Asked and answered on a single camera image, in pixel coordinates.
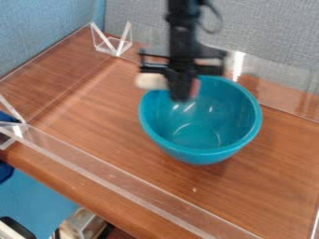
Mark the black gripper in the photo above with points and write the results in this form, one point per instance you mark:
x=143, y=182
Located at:
x=184, y=53

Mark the white brown toy mushroom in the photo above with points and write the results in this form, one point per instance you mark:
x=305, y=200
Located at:
x=155, y=82

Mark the blue plastic bowl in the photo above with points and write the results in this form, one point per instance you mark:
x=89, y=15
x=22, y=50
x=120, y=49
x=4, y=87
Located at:
x=204, y=130

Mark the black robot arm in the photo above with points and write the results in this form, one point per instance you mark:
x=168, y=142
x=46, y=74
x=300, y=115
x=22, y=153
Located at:
x=183, y=14

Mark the clear acrylic front barrier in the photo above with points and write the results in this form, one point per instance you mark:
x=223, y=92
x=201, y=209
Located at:
x=192, y=218

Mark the black white device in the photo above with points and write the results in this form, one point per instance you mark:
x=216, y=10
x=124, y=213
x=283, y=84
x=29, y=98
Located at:
x=12, y=230

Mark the clear acrylic left bracket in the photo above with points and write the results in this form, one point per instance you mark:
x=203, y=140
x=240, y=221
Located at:
x=12, y=124

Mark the metal table leg frame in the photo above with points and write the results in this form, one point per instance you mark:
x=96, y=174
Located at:
x=83, y=225

